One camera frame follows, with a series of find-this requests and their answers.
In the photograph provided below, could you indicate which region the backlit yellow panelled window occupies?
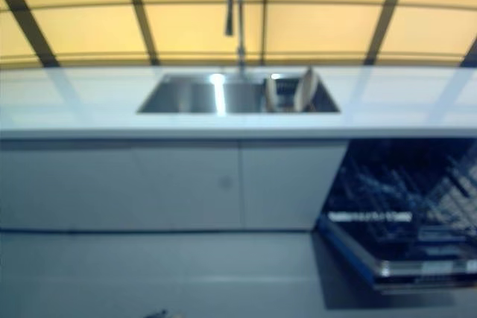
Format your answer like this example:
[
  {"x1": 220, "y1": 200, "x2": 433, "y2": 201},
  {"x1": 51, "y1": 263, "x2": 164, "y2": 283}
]
[{"x1": 0, "y1": 0, "x2": 477, "y2": 69}]

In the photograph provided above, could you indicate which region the chrome pull-down kitchen faucet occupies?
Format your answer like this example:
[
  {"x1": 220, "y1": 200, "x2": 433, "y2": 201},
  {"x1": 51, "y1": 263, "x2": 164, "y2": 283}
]
[{"x1": 223, "y1": 0, "x2": 249, "y2": 77}]

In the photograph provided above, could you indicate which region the dishwasher wire rack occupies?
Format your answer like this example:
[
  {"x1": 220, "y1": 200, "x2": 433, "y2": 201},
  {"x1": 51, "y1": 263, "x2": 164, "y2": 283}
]
[{"x1": 335, "y1": 142, "x2": 477, "y2": 252}]

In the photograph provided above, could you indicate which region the black dish drying rack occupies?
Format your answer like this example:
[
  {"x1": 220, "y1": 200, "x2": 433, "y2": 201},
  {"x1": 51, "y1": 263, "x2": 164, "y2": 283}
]
[{"x1": 265, "y1": 74, "x2": 318, "y2": 113}]

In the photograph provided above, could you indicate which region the beige round plate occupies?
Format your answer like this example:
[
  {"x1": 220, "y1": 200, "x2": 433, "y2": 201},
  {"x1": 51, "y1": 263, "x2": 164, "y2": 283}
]
[
  {"x1": 266, "y1": 76, "x2": 279, "y2": 110},
  {"x1": 294, "y1": 66, "x2": 318, "y2": 112}
]

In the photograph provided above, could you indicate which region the stainless steel sink basin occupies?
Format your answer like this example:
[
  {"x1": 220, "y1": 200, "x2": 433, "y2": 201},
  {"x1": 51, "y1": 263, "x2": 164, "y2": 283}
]
[{"x1": 136, "y1": 71, "x2": 341, "y2": 115}]

